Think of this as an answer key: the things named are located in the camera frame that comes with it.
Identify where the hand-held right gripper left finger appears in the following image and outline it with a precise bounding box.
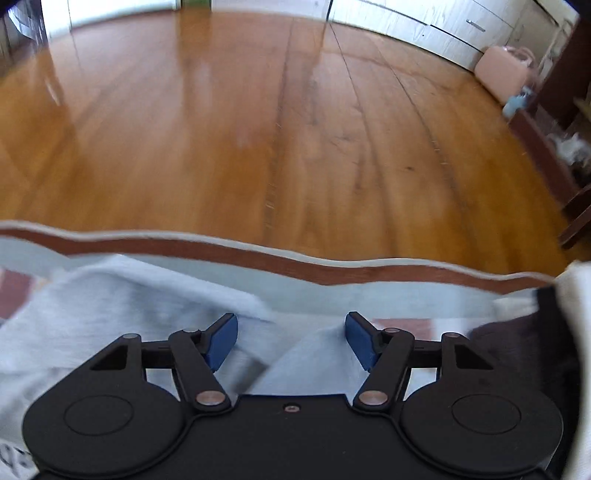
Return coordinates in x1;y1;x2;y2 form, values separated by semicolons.
89;313;239;413

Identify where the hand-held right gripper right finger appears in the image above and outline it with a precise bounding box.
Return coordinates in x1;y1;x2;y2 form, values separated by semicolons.
345;311;493;413

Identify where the light grey sweatshirt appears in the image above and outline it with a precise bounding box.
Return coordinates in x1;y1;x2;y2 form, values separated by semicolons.
0;255;371;462

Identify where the checked printed blanket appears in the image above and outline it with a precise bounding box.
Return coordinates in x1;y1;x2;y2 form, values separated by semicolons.
0;220;570;398

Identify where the dark brown cloth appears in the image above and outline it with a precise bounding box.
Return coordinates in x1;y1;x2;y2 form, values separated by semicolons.
466;286;583;418

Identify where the white fleece cloth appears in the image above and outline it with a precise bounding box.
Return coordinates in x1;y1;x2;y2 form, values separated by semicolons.
553;260;591;480

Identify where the dark wooden furniture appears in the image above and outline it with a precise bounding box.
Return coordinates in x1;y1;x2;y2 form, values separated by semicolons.
507;25;591;251

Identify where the light blue toy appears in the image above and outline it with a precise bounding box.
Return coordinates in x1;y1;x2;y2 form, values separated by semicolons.
502;87;536;117

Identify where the pink case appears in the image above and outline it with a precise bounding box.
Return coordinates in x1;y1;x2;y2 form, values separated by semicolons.
474;45;537;105

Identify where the white drawer cabinet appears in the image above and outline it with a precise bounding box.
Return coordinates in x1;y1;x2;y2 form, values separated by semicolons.
327;0;533;73

